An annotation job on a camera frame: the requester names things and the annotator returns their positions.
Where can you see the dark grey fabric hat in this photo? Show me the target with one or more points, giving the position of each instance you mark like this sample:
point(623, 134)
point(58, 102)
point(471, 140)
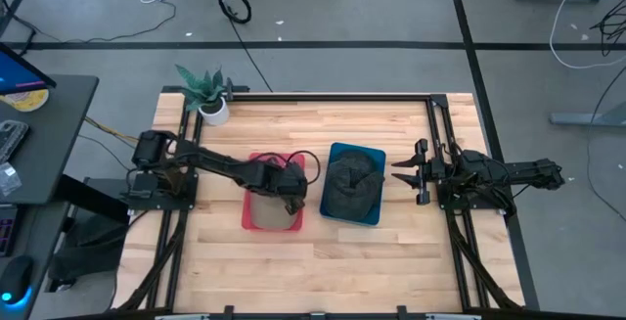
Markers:
point(347, 202)
point(354, 161)

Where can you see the grey keypad device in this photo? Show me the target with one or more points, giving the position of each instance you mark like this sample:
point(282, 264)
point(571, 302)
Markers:
point(12, 139)

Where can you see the blue plastic tray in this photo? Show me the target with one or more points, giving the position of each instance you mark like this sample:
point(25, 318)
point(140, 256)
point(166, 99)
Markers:
point(375, 216)

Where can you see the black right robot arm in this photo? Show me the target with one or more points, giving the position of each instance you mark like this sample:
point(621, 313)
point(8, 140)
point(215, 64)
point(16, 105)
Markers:
point(528, 170)

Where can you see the yellow round disc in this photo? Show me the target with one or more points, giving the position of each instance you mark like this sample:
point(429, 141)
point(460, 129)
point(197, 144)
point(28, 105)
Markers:
point(29, 101)

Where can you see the black computer mouse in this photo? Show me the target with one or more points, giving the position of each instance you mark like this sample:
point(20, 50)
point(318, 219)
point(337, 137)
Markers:
point(17, 276)

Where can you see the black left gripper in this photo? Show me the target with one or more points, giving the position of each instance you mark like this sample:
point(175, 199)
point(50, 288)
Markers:
point(283, 180)

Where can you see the tan fabric hat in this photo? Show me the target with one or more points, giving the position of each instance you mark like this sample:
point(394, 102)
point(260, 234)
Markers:
point(260, 208)

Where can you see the black keyboard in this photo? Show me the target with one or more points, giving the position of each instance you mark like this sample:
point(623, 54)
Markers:
point(7, 232)

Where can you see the black aluminium table frame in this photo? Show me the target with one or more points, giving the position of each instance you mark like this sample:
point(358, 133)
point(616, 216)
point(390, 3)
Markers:
point(318, 98)

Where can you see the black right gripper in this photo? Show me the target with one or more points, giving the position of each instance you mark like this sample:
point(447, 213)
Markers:
point(440, 173)

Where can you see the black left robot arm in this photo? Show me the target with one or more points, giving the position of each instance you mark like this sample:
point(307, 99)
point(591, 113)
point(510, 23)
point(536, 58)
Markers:
point(205, 161)

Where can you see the clear plastic bag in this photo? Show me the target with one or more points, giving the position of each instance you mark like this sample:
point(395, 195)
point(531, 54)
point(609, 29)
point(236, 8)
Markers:
point(9, 179)

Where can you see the green plant in white pot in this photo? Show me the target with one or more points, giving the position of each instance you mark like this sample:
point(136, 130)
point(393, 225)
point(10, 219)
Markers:
point(215, 113)

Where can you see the pink plastic tray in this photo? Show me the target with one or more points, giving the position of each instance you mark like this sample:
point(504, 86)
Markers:
point(246, 214)

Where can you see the black side desk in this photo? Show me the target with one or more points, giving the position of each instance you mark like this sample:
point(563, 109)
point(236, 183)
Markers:
point(58, 129)

